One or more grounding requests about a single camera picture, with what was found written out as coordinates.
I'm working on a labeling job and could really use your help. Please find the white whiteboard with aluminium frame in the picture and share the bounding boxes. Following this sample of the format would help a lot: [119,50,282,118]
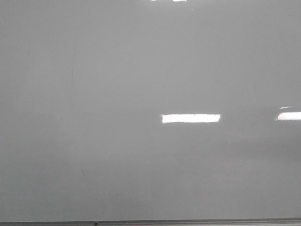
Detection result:
[0,0,301,221]

